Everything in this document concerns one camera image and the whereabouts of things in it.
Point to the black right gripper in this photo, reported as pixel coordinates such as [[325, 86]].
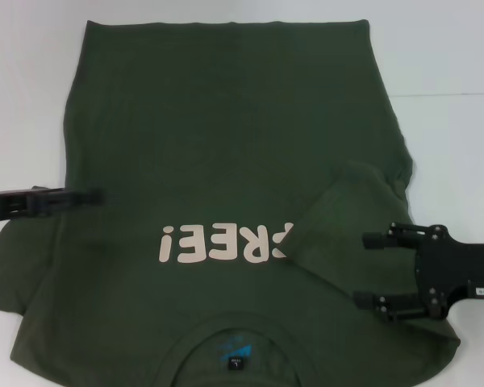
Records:
[[460, 270]]

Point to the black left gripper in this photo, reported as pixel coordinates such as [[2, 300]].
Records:
[[8, 206]]

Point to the dark green printed t-shirt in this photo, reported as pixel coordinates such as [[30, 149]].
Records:
[[226, 121]]

